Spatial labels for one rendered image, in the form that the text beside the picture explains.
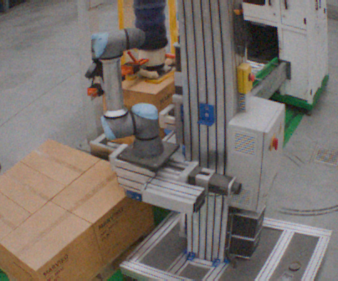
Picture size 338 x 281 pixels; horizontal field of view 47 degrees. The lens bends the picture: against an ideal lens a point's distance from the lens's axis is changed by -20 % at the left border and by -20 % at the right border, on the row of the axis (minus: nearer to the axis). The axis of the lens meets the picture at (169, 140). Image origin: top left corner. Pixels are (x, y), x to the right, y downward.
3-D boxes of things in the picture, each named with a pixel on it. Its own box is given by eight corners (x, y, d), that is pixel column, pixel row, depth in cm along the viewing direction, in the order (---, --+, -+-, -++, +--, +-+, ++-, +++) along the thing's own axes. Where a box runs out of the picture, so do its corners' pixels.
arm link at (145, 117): (162, 135, 223) (161, 109, 217) (134, 141, 220) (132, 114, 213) (155, 124, 233) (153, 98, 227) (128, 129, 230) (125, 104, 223)
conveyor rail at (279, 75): (283, 77, 473) (282, 62, 464) (286, 78, 471) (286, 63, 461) (171, 191, 309) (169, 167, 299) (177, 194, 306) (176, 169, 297)
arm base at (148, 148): (170, 145, 234) (168, 128, 229) (153, 161, 223) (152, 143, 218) (143, 140, 241) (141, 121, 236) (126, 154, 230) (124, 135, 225)
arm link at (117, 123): (137, 140, 220) (128, 30, 195) (106, 146, 216) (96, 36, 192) (130, 129, 230) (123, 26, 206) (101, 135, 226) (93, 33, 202)
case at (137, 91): (151, 103, 363) (149, 56, 343) (200, 113, 345) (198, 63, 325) (106, 140, 317) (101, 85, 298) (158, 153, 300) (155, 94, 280)
